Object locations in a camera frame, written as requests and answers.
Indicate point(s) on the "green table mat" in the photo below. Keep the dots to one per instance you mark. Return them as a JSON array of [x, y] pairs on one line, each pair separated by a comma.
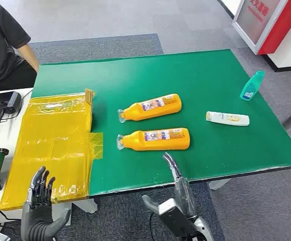
[[198, 79]]

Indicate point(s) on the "red and white sign stand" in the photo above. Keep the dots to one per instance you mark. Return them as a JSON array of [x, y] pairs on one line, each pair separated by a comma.
[[276, 23]]

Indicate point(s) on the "white table foot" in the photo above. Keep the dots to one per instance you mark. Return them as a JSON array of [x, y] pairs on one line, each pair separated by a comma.
[[86, 205], [218, 184]]

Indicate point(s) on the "person's forearm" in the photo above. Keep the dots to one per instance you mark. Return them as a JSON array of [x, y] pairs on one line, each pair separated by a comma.
[[30, 58]]

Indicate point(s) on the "teal transparent bottle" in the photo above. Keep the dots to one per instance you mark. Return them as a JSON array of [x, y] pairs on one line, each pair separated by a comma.
[[251, 86]]

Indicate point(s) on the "white shampoo bottle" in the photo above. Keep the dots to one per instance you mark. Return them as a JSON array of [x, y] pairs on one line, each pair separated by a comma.
[[227, 118]]

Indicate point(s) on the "box wrapped in yellow tape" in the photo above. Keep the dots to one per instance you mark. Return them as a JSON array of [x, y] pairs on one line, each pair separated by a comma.
[[50, 139]]

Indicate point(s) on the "black router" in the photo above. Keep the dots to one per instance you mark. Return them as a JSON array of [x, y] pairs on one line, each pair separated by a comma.
[[2, 101]]

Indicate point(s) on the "orange bottle with clear cap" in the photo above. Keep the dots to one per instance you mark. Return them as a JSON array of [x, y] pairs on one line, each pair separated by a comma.
[[157, 139], [151, 108]]

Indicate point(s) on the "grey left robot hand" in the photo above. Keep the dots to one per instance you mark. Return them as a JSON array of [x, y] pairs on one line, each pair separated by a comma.
[[38, 216]]

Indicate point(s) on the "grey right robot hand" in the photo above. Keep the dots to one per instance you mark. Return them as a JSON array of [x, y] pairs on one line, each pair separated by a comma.
[[185, 196]]

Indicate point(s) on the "person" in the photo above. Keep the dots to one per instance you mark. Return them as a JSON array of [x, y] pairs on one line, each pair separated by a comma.
[[0, 40]]

